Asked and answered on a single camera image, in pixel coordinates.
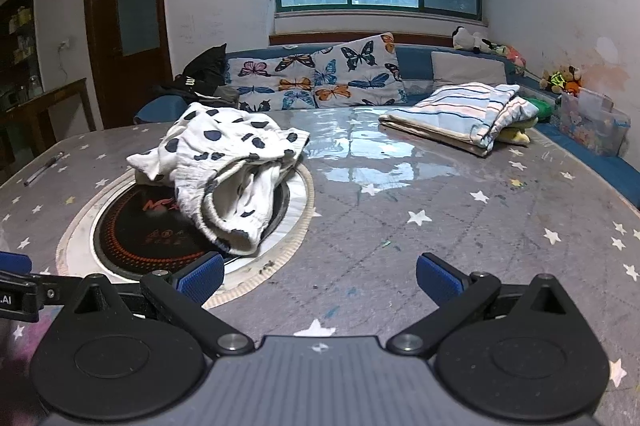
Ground wooden wall ledge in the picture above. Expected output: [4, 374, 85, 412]
[269, 31, 456, 50]

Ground grey star-printed tablecloth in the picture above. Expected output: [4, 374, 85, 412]
[0, 104, 640, 407]

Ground yellow green cloth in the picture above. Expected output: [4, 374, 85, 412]
[497, 116, 540, 146]

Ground dark olive garment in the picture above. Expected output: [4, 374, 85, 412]
[212, 84, 242, 104]

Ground folded striped blanket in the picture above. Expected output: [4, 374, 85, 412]
[378, 81, 538, 157]

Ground black bag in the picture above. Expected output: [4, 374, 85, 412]
[152, 44, 241, 104]

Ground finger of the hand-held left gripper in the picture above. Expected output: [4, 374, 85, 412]
[37, 276, 79, 307]
[0, 251, 40, 288]

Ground orange yellow plush toy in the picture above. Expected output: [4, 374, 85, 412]
[539, 65, 584, 97]

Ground black and white plush toy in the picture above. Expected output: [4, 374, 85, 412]
[451, 26, 493, 54]

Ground dark wooden shelf cabinet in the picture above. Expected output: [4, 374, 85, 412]
[0, 0, 43, 107]

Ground grey pillow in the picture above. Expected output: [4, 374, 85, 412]
[430, 50, 508, 88]

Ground round black induction cooktop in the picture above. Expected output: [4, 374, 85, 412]
[55, 156, 316, 309]

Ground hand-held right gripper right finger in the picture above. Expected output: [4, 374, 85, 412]
[387, 252, 571, 355]

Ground white navy polka dot pants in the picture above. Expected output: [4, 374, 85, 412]
[125, 102, 312, 257]

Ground clear plastic storage box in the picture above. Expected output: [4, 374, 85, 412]
[559, 87, 632, 157]

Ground black pen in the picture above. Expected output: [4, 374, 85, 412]
[23, 151, 65, 187]

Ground flat butterfly print pillow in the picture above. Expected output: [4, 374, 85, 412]
[224, 50, 321, 113]

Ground pink green plush toy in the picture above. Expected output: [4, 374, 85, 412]
[487, 41, 527, 68]

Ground brown door with glass pane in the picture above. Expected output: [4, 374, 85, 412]
[82, 0, 173, 129]

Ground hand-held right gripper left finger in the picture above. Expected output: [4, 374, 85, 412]
[75, 252, 255, 357]

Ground plump butterfly print pillow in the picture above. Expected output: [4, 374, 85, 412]
[311, 33, 408, 109]

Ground dark wooden desk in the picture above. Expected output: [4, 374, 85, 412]
[0, 78, 97, 167]

